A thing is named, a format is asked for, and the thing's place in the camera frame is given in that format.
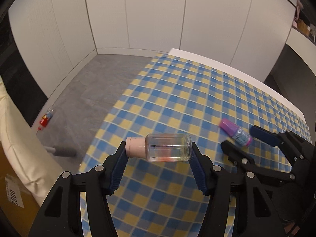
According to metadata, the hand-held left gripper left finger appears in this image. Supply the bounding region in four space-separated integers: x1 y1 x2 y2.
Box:
29 141 129 237

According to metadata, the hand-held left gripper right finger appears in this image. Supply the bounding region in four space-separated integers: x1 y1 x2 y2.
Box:
188 142 280 237

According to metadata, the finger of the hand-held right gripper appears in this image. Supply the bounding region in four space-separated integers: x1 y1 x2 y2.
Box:
249 125 314 164
221 140 296 186

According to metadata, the small purple capped bottle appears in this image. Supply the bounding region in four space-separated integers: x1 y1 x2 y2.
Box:
219 118 253 147

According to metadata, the clear bottle with pink cap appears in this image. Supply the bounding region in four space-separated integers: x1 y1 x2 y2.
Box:
125 133 193 163

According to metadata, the brown cardboard box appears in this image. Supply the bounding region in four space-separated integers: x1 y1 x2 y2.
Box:
0 141 41 237

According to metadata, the blue yellow checked tablecloth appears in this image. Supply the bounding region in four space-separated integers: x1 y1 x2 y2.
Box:
78 52 310 237

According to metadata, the white low table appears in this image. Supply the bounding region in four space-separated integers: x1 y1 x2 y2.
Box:
168 47 306 119

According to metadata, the small red label bottle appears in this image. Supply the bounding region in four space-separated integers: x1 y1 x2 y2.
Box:
36 107 55 132

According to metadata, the cream padded chair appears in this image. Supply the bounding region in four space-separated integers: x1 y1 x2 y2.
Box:
0 75 77 208

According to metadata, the brown paw print box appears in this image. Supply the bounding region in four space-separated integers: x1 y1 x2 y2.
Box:
299 19 311 36

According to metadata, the pink handbag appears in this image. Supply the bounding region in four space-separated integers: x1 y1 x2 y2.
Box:
294 0 304 22

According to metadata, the black built-in appliance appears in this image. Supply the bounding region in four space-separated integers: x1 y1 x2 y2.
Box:
0 12 49 129

